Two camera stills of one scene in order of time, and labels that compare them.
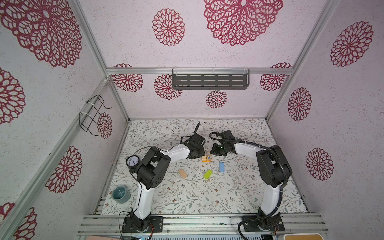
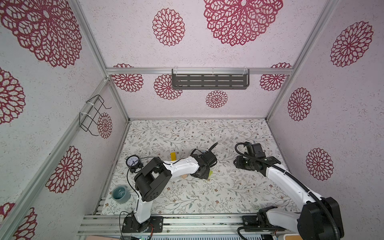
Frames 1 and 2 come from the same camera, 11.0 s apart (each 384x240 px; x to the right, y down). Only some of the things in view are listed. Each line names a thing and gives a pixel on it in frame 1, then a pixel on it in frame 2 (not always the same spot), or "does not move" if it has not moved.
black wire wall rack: (88, 121) does not move
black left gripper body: (200, 152) to (204, 175)
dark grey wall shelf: (210, 79) does not move
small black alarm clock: (132, 162) does not move
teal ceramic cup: (120, 193) does not move
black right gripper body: (219, 150) to (244, 163)
